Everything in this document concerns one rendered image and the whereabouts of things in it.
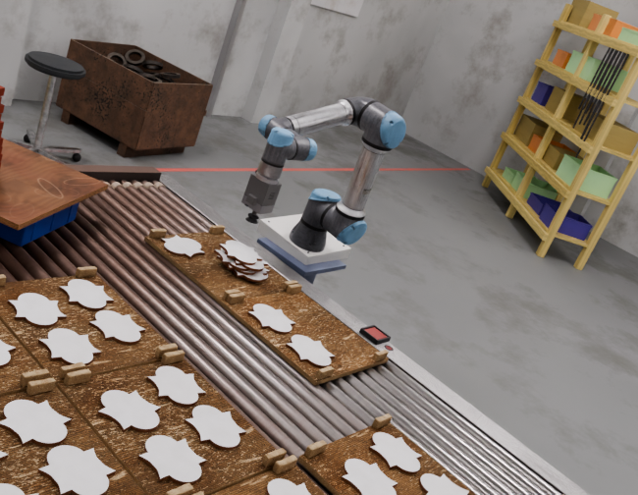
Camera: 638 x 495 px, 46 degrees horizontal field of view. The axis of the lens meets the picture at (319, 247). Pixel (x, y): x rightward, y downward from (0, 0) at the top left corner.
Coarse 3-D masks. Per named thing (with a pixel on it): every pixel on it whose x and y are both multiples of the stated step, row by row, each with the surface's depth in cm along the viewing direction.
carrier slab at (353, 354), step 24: (240, 312) 223; (288, 312) 234; (312, 312) 240; (264, 336) 216; (288, 336) 220; (312, 336) 226; (336, 336) 231; (288, 360) 210; (336, 360) 217; (360, 360) 223; (384, 360) 229
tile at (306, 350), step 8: (296, 336) 220; (304, 336) 222; (288, 344) 214; (296, 344) 216; (304, 344) 218; (312, 344) 219; (320, 344) 221; (296, 352) 212; (304, 352) 214; (312, 352) 215; (320, 352) 217; (328, 352) 218; (304, 360) 211; (312, 360) 211; (320, 360) 212; (328, 360) 214
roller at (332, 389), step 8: (104, 192) 271; (104, 200) 268; (112, 200) 268; (120, 208) 264; (128, 216) 261; (136, 224) 258; (144, 232) 255; (320, 384) 208; (328, 384) 208; (328, 392) 207; (336, 392) 206; (344, 400) 204; (352, 400) 205; (352, 408) 202; (360, 408) 202; (360, 416) 200; (368, 416) 200; (368, 424) 199
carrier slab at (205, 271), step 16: (144, 240) 247; (160, 240) 248; (208, 240) 262; (224, 240) 267; (176, 256) 241; (192, 256) 246; (208, 256) 250; (192, 272) 236; (208, 272) 239; (224, 272) 243; (272, 272) 257; (208, 288) 230; (224, 288) 234; (240, 288) 238; (256, 288) 242; (272, 288) 246
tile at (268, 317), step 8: (256, 304) 229; (264, 304) 231; (248, 312) 223; (256, 312) 224; (264, 312) 226; (272, 312) 228; (280, 312) 230; (264, 320) 222; (272, 320) 224; (280, 320) 225; (288, 320) 227; (264, 328) 220; (272, 328) 220; (280, 328) 221; (288, 328) 223
